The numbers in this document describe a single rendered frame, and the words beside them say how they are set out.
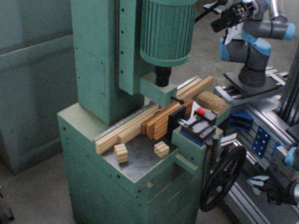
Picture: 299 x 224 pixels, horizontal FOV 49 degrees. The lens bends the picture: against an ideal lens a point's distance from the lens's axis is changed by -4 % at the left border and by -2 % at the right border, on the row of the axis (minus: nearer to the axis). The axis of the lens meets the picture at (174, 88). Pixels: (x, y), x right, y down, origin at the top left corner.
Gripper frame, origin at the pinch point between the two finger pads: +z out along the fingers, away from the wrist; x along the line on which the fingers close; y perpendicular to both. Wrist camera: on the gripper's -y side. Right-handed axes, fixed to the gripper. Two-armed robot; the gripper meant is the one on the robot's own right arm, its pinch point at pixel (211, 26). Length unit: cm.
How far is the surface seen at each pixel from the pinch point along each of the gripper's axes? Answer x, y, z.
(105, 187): 37, -65, 34
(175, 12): -8.2, 4.0, 17.5
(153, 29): -7.4, -4.5, 20.7
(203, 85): 19.3, -33.3, -16.3
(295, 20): 26, -126, -319
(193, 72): 18, -163, -146
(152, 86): 8.3, -25.5, 15.7
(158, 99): 13.7, -26.2, 15.8
